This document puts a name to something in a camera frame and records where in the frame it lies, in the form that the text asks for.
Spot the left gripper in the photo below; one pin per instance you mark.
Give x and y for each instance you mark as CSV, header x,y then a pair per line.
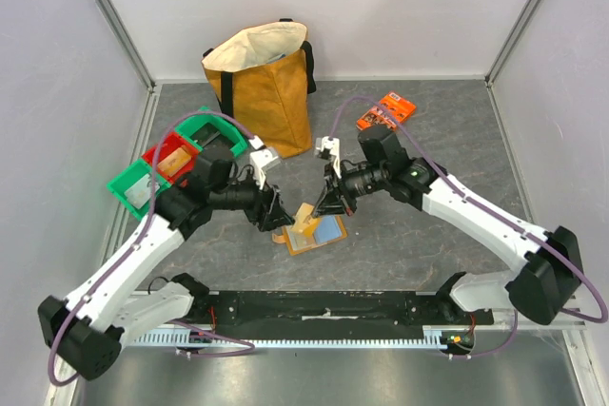
x,y
264,203

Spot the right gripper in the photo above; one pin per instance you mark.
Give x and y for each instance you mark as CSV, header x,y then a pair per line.
x,y
340,192

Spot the tan card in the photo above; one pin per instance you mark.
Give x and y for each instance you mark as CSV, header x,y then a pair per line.
x,y
300,242
174,162
305,223

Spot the yellow leather card holder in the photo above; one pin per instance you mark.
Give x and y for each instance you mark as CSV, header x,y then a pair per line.
x,y
331,229

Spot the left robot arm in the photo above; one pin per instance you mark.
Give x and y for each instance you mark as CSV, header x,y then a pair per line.
x,y
90,326

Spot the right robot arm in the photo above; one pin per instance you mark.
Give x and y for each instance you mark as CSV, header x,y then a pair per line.
x,y
539,278

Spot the black card in bin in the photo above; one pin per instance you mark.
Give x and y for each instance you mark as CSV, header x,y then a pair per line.
x,y
209,135

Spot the tan card in bin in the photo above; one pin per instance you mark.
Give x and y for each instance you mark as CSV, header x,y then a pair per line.
x,y
174,162

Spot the grey card in bin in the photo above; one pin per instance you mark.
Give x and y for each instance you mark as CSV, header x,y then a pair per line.
x,y
139,193

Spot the orange screw box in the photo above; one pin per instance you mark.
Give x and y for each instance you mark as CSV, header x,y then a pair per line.
x,y
394,111

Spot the red bin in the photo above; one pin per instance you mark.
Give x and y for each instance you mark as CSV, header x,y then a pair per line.
x,y
172,142

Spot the green bin far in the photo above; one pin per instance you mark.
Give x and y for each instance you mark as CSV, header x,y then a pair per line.
x,y
187,127

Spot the green bin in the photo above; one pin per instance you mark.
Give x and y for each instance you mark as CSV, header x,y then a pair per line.
x,y
125,179
187,127

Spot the brown paper tote bag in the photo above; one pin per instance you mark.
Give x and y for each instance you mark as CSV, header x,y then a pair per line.
x,y
262,77

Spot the green bin near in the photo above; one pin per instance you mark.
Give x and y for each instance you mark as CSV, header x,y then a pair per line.
x,y
125,179

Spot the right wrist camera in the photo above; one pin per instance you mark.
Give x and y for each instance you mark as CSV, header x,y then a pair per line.
x,y
328,148

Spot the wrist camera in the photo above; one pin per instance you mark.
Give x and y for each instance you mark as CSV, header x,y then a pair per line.
x,y
262,158
328,148

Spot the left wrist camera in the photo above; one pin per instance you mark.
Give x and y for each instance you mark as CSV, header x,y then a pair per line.
x,y
262,158

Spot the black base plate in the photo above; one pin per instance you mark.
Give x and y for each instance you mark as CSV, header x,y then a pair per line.
x,y
411,308

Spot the slotted cable duct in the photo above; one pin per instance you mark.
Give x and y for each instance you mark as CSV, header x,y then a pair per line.
x,y
181,337

